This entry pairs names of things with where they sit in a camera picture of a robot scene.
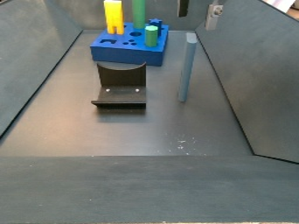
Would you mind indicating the light blue square-circle object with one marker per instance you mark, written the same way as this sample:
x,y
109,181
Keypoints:
x,y
189,48

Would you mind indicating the green cylinder peg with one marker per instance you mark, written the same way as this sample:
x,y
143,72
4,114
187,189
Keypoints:
x,y
151,36

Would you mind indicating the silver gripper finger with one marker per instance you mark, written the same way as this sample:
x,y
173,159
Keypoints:
x,y
183,8
215,10

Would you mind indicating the blue foam peg base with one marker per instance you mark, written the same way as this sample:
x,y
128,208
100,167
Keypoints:
x,y
127,48

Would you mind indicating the dark blue star peg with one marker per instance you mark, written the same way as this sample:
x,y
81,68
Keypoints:
x,y
156,22

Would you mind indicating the black curved fixture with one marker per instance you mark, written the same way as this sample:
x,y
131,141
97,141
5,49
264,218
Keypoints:
x,y
121,87

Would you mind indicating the green hexagonal peg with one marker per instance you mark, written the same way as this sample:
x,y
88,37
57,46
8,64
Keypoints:
x,y
139,13

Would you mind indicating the yellow slotted block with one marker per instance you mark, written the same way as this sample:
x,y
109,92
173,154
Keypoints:
x,y
113,16

